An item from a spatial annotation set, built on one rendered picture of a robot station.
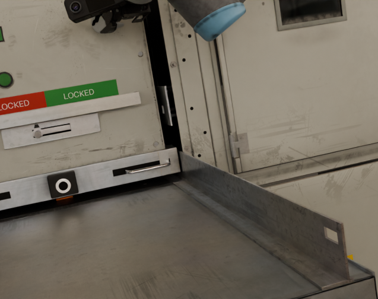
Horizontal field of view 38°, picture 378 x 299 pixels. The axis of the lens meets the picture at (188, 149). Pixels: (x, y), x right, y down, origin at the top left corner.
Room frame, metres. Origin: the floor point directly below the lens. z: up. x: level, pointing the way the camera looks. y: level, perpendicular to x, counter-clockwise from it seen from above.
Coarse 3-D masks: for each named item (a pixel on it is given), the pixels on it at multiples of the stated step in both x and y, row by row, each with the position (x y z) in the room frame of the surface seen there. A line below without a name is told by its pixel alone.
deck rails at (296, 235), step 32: (192, 160) 1.15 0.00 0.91; (192, 192) 1.10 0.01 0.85; (224, 192) 0.96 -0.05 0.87; (256, 192) 0.80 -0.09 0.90; (256, 224) 0.82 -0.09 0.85; (288, 224) 0.70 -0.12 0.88; (320, 224) 0.61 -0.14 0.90; (288, 256) 0.66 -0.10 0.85; (320, 256) 0.62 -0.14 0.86; (320, 288) 0.56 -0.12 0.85
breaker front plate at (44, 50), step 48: (0, 0) 1.19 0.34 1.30; (48, 0) 1.21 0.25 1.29; (0, 48) 1.19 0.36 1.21; (48, 48) 1.21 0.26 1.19; (96, 48) 1.23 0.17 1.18; (144, 48) 1.26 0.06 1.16; (0, 96) 1.18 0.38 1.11; (144, 96) 1.26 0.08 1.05; (0, 144) 1.18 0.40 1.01; (48, 144) 1.20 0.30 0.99; (96, 144) 1.22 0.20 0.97; (144, 144) 1.25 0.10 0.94
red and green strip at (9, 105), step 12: (84, 84) 1.22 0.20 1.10; (96, 84) 1.23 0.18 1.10; (108, 84) 1.24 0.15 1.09; (12, 96) 1.19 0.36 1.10; (24, 96) 1.19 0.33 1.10; (36, 96) 1.20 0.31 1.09; (48, 96) 1.20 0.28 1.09; (60, 96) 1.21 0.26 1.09; (72, 96) 1.22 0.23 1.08; (84, 96) 1.22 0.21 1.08; (96, 96) 1.23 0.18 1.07; (108, 96) 1.24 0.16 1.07; (0, 108) 1.18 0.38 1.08; (12, 108) 1.18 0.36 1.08; (24, 108) 1.19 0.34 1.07; (36, 108) 1.20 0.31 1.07
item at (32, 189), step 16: (112, 160) 1.22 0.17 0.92; (128, 160) 1.23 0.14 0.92; (144, 160) 1.24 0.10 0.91; (176, 160) 1.26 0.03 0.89; (32, 176) 1.18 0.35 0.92; (80, 176) 1.20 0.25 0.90; (96, 176) 1.21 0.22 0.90; (112, 176) 1.22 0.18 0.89; (128, 176) 1.23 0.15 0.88; (144, 176) 1.24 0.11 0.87; (0, 192) 1.16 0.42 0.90; (16, 192) 1.17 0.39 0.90; (32, 192) 1.17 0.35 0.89; (48, 192) 1.18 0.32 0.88; (80, 192) 1.20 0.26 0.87; (0, 208) 1.16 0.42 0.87
